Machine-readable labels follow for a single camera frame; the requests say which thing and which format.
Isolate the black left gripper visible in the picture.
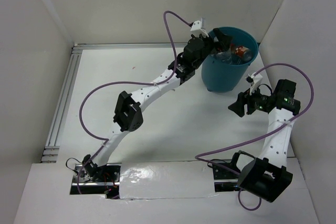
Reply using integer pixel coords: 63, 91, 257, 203
191, 28, 233, 70

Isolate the clear bottle with white cap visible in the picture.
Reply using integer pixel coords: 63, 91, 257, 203
211, 51, 234, 65

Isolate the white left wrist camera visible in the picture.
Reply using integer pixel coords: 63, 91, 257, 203
190, 18, 209, 37

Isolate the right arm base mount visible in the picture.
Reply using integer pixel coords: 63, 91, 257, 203
207, 151, 241, 193

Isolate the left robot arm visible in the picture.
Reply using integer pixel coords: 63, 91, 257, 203
82, 28, 233, 182

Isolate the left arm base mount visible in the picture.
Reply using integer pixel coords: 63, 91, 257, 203
65, 157, 121, 199

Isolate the red-capped red-label bottle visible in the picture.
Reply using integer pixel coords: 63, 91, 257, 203
230, 44, 253, 62

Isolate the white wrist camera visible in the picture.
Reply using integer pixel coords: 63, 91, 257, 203
190, 18, 209, 37
246, 72, 263, 95

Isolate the aluminium frame rail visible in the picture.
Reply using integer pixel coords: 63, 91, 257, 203
40, 43, 171, 164

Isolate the teal plastic bin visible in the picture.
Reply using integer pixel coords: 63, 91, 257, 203
201, 27, 259, 93

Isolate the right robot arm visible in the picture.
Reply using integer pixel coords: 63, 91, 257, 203
228, 79, 300, 202

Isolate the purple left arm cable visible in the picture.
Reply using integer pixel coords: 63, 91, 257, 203
77, 10, 195, 196

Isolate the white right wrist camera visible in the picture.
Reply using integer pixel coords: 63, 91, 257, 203
246, 72, 263, 95

